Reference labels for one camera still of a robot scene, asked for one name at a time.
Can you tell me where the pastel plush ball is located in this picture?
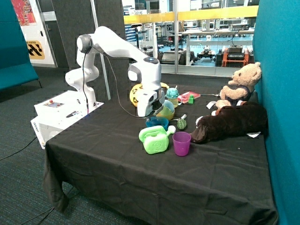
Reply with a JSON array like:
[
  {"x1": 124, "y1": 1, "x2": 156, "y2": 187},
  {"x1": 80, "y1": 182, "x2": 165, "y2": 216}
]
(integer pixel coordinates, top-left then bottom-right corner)
[{"x1": 163, "y1": 100, "x2": 175, "y2": 114}]

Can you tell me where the metal spoon near bowl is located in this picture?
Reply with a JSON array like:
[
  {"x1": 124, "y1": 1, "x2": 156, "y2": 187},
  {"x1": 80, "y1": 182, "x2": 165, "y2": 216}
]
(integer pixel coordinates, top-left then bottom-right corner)
[{"x1": 170, "y1": 114, "x2": 187, "y2": 121}]

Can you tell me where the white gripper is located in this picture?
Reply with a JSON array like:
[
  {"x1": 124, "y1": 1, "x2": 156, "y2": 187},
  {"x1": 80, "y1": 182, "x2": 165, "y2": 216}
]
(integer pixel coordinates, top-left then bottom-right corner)
[{"x1": 137, "y1": 88, "x2": 165, "y2": 117}]

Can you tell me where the green toy vegetable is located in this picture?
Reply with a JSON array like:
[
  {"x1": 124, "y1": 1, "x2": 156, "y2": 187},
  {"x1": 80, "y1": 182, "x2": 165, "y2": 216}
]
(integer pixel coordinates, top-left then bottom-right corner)
[{"x1": 177, "y1": 119, "x2": 187, "y2": 130}]

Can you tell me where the purple plastic cup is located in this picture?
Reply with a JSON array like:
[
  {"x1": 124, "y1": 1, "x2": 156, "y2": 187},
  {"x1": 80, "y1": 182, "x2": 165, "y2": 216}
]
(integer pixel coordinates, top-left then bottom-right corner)
[{"x1": 172, "y1": 132, "x2": 191, "y2": 157}]

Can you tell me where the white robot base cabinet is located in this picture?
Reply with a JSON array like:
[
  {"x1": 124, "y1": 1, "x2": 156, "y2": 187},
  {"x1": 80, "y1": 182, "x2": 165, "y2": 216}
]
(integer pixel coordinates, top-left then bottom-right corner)
[{"x1": 31, "y1": 90, "x2": 104, "y2": 149}]

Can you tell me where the green toy block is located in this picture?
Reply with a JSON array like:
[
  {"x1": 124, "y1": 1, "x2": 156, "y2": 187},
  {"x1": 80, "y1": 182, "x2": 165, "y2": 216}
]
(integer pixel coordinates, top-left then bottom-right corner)
[{"x1": 188, "y1": 95, "x2": 195, "y2": 104}]

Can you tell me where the white lab table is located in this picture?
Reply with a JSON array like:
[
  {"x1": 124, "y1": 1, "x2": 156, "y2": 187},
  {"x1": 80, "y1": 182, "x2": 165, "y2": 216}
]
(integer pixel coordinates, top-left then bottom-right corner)
[{"x1": 182, "y1": 29, "x2": 254, "y2": 67}]

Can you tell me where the tan teddy bear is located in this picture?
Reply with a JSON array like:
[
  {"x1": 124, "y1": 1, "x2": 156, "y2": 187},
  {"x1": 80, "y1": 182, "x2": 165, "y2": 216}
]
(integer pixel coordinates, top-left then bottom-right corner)
[{"x1": 216, "y1": 62, "x2": 262, "y2": 109}]

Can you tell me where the red book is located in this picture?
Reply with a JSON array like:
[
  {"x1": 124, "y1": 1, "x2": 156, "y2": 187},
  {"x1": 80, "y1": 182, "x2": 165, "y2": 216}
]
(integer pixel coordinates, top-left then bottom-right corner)
[{"x1": 177, "y1": 91, "x2": 201, "y2": 104}]

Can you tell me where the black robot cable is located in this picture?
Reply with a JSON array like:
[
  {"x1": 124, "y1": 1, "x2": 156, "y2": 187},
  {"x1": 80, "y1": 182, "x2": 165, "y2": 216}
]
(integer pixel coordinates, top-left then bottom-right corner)
[{"x1": 0, "y1": 45, "x2": 147, "y2": 161}]

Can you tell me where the black tablecloth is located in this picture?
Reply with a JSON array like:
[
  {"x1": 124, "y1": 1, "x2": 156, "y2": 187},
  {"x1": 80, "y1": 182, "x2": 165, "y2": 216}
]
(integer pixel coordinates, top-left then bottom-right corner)
[{"x1": 42, "y1": 84, "x2": 279, "y2": 225}]

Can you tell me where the yellow black sign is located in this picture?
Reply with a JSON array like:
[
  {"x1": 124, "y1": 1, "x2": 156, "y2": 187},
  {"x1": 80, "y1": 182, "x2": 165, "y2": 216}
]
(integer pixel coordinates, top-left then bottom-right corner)
[{"x1": 26, "y1": 40, "x2": 45, "y2": 60}]

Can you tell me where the teal sofa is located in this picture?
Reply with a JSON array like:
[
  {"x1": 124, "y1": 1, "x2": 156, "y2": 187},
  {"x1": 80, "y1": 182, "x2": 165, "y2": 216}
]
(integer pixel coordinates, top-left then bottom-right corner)
[{"x1": 0, "y1": 0, "x2": 39, "y2": 90}]

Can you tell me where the orange black wheeled robot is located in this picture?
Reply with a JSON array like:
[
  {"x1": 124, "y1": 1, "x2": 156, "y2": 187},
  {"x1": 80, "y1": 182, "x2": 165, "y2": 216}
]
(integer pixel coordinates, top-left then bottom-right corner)
[{"x1": 215, "y1": 45, "x2": 255, "y2": 68}]

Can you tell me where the yellow plastic bowl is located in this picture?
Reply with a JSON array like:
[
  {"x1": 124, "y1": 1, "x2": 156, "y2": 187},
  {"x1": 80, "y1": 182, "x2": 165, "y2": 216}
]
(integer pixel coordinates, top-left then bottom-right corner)
[{"x1": 157, "y1": 106, "x2": 175, "y2": 120}]

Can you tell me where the metal spoon near bear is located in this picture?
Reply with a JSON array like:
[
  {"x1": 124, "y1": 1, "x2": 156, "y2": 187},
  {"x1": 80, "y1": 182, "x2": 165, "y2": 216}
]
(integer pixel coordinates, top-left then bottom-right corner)
[{"x1": 201, "y1": 94, "x2": 220, "y2": 97}]

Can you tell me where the green toy watering can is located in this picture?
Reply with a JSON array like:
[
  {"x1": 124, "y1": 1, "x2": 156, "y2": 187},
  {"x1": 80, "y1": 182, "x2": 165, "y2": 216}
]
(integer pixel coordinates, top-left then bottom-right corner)
[{"x1": 139, "y1": 126, "x2": 176, "y2": 155}]

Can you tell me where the teal sippy cup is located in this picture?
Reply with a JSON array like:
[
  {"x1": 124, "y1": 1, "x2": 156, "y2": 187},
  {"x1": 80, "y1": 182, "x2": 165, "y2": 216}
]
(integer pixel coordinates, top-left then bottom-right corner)
[{"x1": 165, "y1": 86, "x2": 182, "y2": 108}]

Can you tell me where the yellow black soccer ball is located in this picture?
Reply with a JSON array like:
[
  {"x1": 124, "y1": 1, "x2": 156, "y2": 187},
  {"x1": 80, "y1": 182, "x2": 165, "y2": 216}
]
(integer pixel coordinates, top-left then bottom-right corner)
[{"x1": 129, "y1": 83, "x2": 143, "y2": 107}]

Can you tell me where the blue plastic bowl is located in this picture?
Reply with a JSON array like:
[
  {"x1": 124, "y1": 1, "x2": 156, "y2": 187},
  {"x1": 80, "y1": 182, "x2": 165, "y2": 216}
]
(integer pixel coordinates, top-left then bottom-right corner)
[{"x1": 145, "y1": 116, "x2": 169, "y2": 131}]

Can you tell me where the dark brown plush toy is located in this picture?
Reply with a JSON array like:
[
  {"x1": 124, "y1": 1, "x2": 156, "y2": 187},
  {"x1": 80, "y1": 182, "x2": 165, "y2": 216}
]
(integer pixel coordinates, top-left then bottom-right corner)
[{"x1": 190, "y1": 101, "x2": 268, "y2": 143}]

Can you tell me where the red poster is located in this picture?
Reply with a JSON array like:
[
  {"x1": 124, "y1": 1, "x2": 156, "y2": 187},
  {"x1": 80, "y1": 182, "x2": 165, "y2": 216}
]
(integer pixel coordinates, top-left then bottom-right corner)
[{"x1": 11, "y1": 0, "x2": 37, "y2": 26}]

